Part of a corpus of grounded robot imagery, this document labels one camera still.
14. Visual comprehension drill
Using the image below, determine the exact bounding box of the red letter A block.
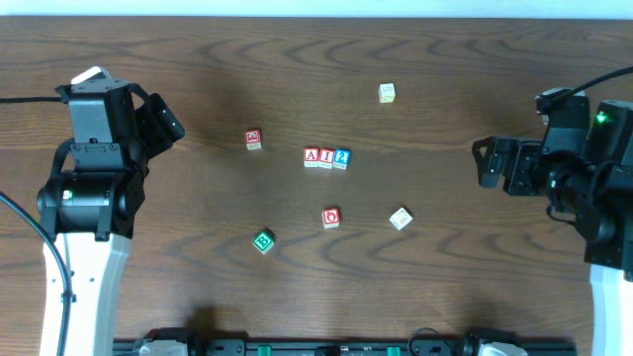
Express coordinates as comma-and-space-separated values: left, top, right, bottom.
303, 147, 319, 168

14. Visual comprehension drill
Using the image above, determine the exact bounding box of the red letter I block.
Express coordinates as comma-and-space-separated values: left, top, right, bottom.
317, 148, 335, 169

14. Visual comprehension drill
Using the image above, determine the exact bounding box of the blue number 2 block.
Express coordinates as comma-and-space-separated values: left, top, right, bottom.
332, 148, 351, 170

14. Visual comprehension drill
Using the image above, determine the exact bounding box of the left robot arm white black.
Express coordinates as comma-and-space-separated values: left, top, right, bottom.
37, 78, 184, 355

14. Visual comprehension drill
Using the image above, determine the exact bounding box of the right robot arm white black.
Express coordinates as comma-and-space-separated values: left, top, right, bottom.
472, 89, 632, 355

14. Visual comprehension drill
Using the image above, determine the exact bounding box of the red picture block far left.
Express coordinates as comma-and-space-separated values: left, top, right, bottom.
245, 130, 262, 150

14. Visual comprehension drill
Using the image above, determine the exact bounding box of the plain wooden block near right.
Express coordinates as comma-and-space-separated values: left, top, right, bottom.
390, 207, 412, 230

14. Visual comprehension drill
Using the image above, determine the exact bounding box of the plain wooden block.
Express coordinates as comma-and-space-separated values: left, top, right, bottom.
378, 83, 396, 104
390, 207, 412, 230

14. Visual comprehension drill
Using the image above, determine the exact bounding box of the green letter B block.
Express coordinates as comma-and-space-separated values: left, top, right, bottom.
252, 230, 275, 255

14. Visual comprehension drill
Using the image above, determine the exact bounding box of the plain wooden block far right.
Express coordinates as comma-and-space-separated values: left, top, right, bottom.
378, 83, 396, 104

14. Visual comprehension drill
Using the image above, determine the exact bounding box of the red apple picture block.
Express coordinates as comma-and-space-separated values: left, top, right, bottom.
321, 208, 340, 228

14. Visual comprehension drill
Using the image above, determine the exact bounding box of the black mounting rail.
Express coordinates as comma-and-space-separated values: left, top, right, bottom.
112, 327, 578, 356

